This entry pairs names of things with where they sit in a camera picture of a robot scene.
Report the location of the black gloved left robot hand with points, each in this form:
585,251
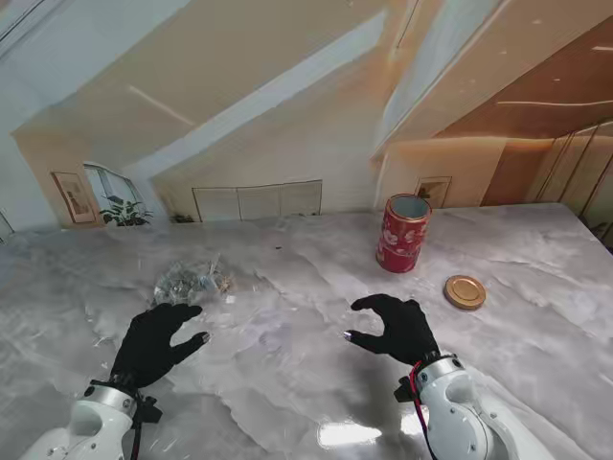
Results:
148,345

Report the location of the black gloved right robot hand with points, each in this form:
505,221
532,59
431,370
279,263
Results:
407,335

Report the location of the clear plastic bag of tea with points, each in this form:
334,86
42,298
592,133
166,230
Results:
187,280

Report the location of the red floral tea tin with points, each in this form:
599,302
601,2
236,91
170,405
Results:
400,244

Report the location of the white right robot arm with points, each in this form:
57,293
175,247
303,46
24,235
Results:
464,417

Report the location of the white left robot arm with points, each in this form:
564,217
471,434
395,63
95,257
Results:
86,426

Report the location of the round gold tin lid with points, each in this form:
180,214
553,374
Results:
465,292

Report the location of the small green plant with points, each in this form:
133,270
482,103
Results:
182,218

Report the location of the large green potted plant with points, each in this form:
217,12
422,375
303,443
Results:
125,213

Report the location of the framed picture with dark shape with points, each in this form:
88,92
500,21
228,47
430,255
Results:
433,191

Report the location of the arched window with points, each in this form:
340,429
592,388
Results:
112,184

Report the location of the framed picture with beige shapes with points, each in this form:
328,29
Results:
74,197

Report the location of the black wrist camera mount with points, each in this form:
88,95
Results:
149,411
404,389

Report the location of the white panelled wall cabinet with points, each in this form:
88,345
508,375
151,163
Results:
258,201

